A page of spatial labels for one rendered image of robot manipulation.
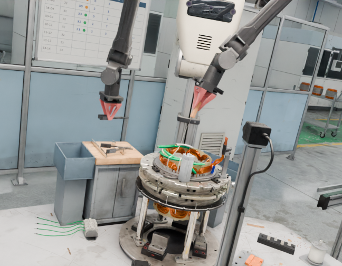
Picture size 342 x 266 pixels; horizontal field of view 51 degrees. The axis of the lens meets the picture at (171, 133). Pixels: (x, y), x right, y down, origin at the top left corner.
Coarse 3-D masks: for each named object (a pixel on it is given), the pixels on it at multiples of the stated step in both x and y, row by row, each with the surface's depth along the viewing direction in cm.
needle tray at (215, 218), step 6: (204, 150) 164; (210, 156) 162; (216, 156) 160; (222, 162) 159; (234, 162) 155; (228, 168) 146; (234, 168) 156; (228, 174) 146; (234, 174) 144; (234, 180) 145; (228, 192) 157; (216, 210) 153; (222, 210) 157; (210, 216) 155; (216, 216) 154; (222, 216) 160; (210, 222) 155; (216, 222) 156
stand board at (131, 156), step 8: (88, 144) 144; (120, 144) 151; (128, 144) 153; (96, 152) 137; (128, 152) 144; (136, 152) 145; (96, 160) 131; (104, 160) 133; (112, 160) 134; (120, 160) 136; (128, 160) 138; (136, 160) 139
